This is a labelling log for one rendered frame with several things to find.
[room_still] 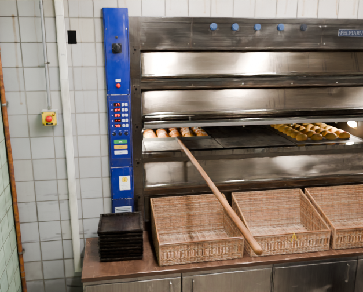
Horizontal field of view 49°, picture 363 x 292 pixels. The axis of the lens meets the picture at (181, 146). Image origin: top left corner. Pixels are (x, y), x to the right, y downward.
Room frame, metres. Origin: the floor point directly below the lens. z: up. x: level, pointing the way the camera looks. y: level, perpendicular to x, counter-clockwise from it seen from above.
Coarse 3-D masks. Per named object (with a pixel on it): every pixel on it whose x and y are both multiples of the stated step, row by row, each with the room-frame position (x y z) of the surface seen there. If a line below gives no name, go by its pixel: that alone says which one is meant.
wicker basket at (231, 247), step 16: (160, 208) 2.64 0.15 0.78; (176, 208) 2.67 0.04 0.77; (192, 208) 2.68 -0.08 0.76; (208, 208) 2.70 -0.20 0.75; (160, 224) 2.62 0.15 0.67; (176, 224) 2.63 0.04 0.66; (224, 224) 2.69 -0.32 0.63; (160, 240) 2.52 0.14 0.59; (176, 240) 2.52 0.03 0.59; (192, 240) 2.53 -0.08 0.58; (208, 240) 2.25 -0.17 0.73; (224, 240) 2.27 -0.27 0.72; (240, 240) 2.29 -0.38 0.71; (160, 256) 2.20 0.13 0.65; (192, 256) 2.24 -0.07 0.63; (208, 256) 2.30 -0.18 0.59; (224, 256) 2.28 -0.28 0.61; (240, 256) 2.30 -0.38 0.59
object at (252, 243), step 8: (184, 144) 2.82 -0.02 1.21; (192, 160) 2.43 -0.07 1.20; (200, 168) 2.25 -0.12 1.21; (208, 184) 2.00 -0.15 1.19; (216, 192) 1.87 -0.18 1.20; (224, 200) 1.76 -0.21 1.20; (224, 208) 1.71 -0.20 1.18; (232, 216) 1.59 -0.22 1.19; (240, 224) 1.51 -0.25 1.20; (248, 232) 1.43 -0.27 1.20; (248, 240) 1.38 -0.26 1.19; (256, 248) 1.31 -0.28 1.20
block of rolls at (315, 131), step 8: (280, 128) 3.40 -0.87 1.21; (288, 128) 3.32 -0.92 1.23; (296, 128) 3.36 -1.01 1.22; (304, 128) 3.36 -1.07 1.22; (312, 128) 3.37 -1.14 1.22; (320, 128) 3.29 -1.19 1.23; (328, 128) 3.37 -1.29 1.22; (296, 136) 3.08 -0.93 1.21; (304, 136) 3.06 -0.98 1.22; (312, 136) 3.08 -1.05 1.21; (320, 136) 3.07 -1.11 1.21; (328, 136) 3.10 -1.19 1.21; (336, 136) 3.11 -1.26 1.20; (344, 136) 3.12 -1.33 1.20
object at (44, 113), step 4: (44, 112) 2.50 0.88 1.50; (48, 112) 2.51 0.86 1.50; (52, 112) 2.51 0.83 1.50; (56, 112) 2.52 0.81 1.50; (44, 116) 2.50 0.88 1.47; (52, 116) 2.51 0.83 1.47; (56, 116) 2.52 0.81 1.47; (44, 120) 2.50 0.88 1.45; (52, 120) 2.51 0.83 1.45; (56, 120) 2.52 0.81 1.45; (44, 124) 2.50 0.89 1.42; (48, 124) 2.51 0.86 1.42; (52, 124) 2.51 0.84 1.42; (56, 124) 2.52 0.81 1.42
